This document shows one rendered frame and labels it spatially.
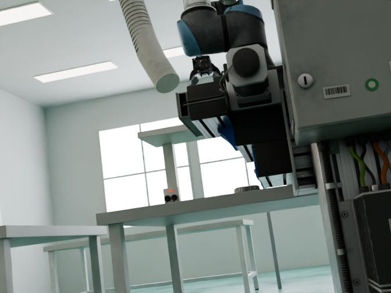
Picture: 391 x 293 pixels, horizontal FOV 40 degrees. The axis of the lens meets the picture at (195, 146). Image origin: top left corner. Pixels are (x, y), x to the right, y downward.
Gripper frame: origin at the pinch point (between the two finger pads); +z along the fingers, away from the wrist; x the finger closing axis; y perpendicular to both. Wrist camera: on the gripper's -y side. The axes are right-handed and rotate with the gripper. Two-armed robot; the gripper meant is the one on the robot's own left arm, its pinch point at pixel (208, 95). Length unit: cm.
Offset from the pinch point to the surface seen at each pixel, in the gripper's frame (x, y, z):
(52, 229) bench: -86, -34, 43
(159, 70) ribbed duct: -39, -102, -48
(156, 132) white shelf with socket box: -38, -68, -3
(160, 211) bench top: -25, -1, 44
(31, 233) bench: -87, -15, 44
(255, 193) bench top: 13.0, 0.7, 42.0
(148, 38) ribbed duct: -45, -111, -74
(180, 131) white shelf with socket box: -25, -68, -1
